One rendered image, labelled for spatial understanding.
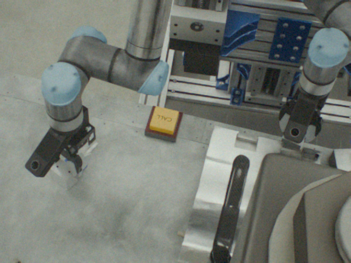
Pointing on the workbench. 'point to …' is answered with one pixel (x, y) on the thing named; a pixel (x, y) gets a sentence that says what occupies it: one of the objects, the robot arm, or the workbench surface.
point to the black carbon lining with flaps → (230, 211)
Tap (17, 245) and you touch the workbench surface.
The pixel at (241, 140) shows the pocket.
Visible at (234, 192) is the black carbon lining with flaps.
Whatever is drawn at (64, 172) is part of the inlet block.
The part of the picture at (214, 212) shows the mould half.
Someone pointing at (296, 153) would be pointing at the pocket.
